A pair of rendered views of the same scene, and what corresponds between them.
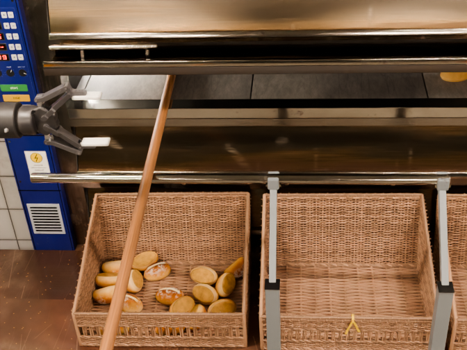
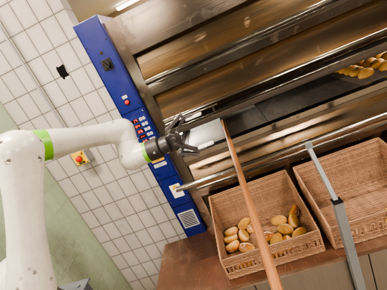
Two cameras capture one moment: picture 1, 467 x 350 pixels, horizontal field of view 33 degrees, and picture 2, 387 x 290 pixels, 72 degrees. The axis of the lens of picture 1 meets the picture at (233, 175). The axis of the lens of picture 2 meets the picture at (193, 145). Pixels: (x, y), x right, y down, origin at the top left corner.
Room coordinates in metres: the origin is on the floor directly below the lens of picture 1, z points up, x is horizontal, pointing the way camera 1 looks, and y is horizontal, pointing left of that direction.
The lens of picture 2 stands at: (0.61, 0.31, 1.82)
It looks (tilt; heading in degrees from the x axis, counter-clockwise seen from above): 20 degrees down; 4
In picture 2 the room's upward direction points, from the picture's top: 25 degrees counter-clockwise
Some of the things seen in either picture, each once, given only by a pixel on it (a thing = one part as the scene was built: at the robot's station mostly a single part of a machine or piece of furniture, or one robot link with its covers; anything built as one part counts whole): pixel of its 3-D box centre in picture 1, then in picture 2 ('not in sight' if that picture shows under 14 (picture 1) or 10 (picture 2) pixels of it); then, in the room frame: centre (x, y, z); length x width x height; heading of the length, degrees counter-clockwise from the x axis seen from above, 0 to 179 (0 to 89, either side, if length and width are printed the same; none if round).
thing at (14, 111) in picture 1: (11, 119); (155, 148); (1.70, 0.55, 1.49); 0.12 x 0.06 x 0.09; 174
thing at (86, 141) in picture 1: (95, 142); (205, 144); (1.67, 0.35, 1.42); 0.07 x 0.03 x 0.01; 84
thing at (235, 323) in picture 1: (167, 266); (259, 220); (1.95, 0.24, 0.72); 0.56 x 0.49 x 0.28; 85
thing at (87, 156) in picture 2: not in sight; (82, 156); (2.28, 1.14, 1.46); 0.10 x 0.07 x 0.10; 84
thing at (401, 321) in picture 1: (345, 268); (358, 188); (1.89, -0.35, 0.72); 0.56 x 0.49 x 0.28; 84
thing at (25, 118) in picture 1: (39, 119); (170, 142); (1.69, 0.48, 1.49); 0.09 x 0.07 x 0.08; 84
